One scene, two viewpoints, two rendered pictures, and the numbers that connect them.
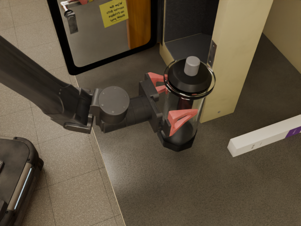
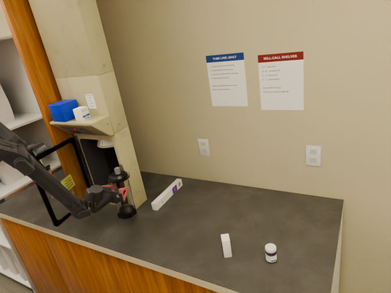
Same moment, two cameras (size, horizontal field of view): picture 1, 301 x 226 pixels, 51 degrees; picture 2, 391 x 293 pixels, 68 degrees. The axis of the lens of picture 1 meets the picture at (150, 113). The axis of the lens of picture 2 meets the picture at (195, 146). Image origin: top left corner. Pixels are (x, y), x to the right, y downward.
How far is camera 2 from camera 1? 0.95 m
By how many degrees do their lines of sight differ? 41
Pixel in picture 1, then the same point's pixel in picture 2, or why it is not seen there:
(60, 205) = not seen: outside the picture
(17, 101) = not seen: outside the picture
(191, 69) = (117, 170)
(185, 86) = (118, 177)
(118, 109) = (99, 190)
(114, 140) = (98, 237)
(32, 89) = (65, 192)
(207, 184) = (152, 223)
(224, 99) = (138, 192)
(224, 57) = (127, 168)
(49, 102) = (71, 199)
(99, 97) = (89, 189)
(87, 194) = not seen: outside the picture
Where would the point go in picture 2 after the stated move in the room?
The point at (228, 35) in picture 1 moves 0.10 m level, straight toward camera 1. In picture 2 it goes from (124, 158) to (127, 165)
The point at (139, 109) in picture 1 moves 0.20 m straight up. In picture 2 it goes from (106, 195) to (93, 157)
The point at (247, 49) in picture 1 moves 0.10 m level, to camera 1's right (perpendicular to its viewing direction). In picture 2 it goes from (134, 163) to (149, 156)
